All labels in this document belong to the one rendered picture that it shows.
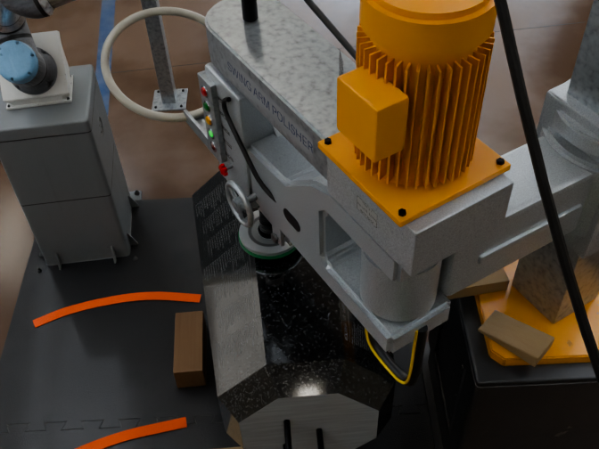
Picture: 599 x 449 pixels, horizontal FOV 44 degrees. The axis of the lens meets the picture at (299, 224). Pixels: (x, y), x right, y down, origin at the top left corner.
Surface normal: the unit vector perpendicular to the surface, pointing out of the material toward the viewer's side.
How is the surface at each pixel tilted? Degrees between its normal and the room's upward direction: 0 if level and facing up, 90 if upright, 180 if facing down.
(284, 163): 4
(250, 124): 90
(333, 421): 90
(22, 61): 52
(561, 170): 0
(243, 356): 45
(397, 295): 90
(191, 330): 0
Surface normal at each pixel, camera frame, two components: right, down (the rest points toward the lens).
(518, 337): -0.18, -0.76
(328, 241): 0.54, 0.61
